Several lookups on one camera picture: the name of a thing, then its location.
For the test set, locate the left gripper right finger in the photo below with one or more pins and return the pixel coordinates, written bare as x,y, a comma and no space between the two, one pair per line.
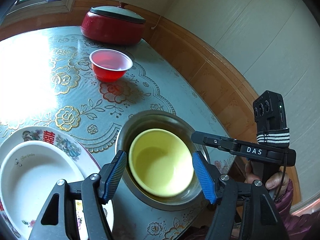
208,177

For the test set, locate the right hand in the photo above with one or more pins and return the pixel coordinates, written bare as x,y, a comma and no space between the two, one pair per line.
278,182

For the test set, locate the dark cooker lid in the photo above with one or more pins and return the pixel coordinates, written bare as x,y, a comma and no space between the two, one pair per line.
118,13

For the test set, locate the white rose pattern plate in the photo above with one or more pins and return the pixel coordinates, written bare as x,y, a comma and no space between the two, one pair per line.
29,172

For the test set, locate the yellow plastic bowl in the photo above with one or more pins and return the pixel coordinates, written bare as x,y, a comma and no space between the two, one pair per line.
160,162

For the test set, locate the white red-character pattern plate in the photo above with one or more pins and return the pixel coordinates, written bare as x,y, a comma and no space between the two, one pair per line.
82,158

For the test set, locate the black tracking camera right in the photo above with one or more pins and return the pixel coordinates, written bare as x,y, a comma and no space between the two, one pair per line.
270,118

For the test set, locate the red electric cooker pot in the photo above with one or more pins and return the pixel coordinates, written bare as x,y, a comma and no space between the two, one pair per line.
111,30

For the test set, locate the red plastic bowl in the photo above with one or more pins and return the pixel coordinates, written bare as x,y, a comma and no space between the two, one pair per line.
109,65

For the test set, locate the green floral tablecloth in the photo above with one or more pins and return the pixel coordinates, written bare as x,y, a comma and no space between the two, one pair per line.
47,80

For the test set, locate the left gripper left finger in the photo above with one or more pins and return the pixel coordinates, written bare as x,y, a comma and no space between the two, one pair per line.
110,176

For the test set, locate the purple jacket sleeve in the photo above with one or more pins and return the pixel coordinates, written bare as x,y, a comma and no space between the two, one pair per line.
298,227

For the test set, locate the stainless steel bowl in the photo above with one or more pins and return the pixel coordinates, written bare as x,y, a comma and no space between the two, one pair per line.
157,119

